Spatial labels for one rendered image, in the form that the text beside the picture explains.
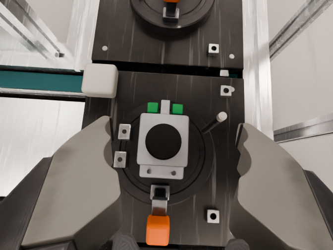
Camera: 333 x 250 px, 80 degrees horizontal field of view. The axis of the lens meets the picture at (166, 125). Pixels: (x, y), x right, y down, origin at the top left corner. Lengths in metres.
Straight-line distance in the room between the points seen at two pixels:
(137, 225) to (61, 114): 0.22
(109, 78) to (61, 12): 0.29
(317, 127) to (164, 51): 0.24
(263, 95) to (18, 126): 0.41
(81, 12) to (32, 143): 0.23
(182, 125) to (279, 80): 0.36
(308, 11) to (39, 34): 0.37
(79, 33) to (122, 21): 0.07
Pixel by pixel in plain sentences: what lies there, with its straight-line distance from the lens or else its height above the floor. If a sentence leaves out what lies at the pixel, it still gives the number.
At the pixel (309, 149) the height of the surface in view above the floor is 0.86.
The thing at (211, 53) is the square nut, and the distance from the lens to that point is 0.34.
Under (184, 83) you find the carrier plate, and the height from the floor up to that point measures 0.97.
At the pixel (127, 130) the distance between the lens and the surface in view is 0.26.
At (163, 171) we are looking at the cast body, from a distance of 0.20.
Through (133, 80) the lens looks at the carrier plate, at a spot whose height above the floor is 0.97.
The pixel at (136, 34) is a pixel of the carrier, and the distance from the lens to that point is 0.35.
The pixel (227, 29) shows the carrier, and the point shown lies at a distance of 0.38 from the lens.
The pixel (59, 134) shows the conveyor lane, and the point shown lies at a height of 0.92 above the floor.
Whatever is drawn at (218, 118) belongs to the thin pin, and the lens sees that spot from 0.20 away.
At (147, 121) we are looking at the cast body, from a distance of 0.18.
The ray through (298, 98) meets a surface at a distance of 0.51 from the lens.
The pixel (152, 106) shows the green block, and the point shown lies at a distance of 0.23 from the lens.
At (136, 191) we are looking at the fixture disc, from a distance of 0.27.
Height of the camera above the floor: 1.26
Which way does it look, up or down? 79 degrees down
